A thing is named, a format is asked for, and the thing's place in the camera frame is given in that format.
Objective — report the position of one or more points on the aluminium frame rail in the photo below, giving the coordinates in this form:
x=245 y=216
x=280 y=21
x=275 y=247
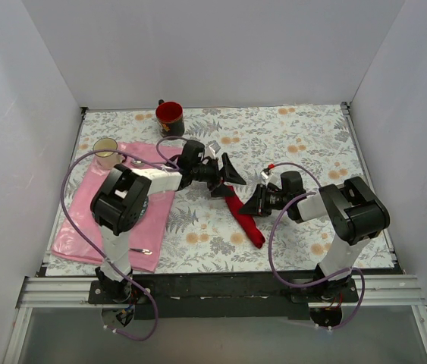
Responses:
x=73 y=292

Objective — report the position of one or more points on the black mounting base plate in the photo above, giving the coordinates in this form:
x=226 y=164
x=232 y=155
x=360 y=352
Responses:
x=236 y=295

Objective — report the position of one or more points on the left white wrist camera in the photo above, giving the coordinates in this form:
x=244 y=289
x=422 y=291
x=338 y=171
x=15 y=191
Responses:
x=211 y=150

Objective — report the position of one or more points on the white plate teal rim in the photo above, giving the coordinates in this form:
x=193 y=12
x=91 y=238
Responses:
x=144 y=209

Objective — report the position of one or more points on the floral tablecloth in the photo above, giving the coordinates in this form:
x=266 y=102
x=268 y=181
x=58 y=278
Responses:
x=202 y=236

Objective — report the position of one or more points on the silver fork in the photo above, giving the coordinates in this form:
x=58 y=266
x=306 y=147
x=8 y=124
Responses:
x=142 y=251

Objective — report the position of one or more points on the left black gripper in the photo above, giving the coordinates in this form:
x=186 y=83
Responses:
x=219 y=174

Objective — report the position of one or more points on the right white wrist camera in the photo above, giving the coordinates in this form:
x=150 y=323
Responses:
x=266 y=175

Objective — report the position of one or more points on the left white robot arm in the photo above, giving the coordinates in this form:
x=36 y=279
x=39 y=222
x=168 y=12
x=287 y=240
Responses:
x=117 y=205

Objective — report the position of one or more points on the silver spoon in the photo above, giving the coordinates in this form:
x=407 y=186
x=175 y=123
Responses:
x=137 y=164

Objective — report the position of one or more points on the black red mug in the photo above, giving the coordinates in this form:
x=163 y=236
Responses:
x=170 y=116

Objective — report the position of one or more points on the pink cloth placemat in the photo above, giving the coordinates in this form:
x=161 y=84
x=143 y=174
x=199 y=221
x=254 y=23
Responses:
x=147 y=233

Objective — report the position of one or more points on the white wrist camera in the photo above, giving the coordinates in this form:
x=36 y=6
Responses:
x=266 y=175
x=211 y=150

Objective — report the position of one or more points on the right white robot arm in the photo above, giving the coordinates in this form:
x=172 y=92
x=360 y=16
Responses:
x=356 y=214

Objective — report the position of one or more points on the cream enamel mug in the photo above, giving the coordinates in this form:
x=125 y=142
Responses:
x=106 y=152

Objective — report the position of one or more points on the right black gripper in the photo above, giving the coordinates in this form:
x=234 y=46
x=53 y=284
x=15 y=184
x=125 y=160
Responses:
x=260 y=199

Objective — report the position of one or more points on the red cloth napkin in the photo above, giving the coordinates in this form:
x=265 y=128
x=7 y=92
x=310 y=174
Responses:
x=246 y=222

